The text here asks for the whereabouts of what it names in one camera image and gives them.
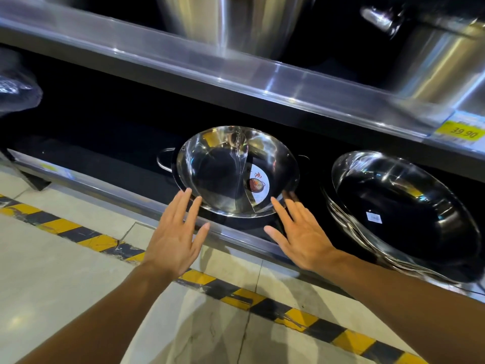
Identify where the person's left hand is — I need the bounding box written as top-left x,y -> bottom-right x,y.
142,188 -> 211,279

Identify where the person's right hand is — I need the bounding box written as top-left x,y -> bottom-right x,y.
264,190 -> 337,271

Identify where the person's right forearm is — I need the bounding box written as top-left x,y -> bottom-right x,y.
303,248 -> 485,364

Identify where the person's left forearm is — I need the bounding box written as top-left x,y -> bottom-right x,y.
15,261 -> 177,364

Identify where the round paper pot sticker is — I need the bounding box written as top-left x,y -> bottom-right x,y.
244,164 -> 271,205

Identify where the divided steel hot pot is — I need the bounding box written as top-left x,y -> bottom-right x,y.
157,126 -> 312,219

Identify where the yellow black hazard floor tape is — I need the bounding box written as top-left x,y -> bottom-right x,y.
0,193 -> 429,364

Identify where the steel base shelf board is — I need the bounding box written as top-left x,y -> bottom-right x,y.
7,148 -> 485,304

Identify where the stack of steel woks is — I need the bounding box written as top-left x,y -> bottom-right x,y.
321,150 -> 485,285

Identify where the steel display shelf board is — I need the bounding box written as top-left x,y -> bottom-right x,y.
0,0 -> 485,183

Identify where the yellow shelf price tag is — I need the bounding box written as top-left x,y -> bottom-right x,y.
429,110 -> 485,154

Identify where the large steel mixing bowl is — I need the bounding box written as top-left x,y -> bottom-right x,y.
155,0 -> 316,60

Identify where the plastic wrapped dark cookware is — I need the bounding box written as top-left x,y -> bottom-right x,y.
0,47 -> 43,115

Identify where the steel stock pot with handle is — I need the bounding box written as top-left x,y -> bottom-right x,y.
359,0 -> 485,107

